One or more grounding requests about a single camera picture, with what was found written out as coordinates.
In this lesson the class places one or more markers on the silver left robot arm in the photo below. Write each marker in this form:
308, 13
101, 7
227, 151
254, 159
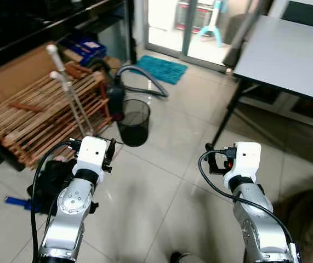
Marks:
68, 203

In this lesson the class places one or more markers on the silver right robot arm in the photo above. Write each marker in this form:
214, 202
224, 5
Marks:
260, 224

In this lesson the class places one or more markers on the teal shaggy floor mat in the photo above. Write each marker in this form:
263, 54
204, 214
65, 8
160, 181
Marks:
163, 69

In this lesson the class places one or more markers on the brown plush pillow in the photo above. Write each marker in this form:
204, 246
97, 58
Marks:
309, 224

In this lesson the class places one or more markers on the black mesh waste bin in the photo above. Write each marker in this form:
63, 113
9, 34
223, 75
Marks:
133, 123

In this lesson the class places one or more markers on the black bag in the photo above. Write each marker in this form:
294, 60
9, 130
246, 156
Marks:
49, 183

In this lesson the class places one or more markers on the wooden slatted rack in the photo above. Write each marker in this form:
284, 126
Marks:
41, 118

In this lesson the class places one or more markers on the low white shelf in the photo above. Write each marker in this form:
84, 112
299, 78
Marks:
288, 107

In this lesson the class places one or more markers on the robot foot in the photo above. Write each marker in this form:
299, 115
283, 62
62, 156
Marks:
181, 257

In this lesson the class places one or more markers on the blue box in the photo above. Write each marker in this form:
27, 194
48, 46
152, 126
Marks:
86, 46

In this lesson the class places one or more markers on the brown cardboard sheet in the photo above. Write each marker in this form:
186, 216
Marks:
19, 74

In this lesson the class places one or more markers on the grey table black legs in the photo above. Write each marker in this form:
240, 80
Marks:
288, 55

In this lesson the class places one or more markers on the light blue stand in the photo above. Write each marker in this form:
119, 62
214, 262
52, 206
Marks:
211, 27

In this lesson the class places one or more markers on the glass sliding door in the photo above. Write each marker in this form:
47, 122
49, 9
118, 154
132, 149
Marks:
189, 27

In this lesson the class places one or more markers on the black glossy counter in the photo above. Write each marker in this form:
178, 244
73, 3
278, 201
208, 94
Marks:
41, 22

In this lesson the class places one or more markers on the dark framed panel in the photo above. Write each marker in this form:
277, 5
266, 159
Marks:
307, 13

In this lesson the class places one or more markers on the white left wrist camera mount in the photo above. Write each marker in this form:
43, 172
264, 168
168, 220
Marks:
92, 153

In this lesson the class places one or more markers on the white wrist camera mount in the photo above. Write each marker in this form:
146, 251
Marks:
246, 159
92, 153

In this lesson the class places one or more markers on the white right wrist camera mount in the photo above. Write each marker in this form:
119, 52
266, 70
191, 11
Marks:
246, 159

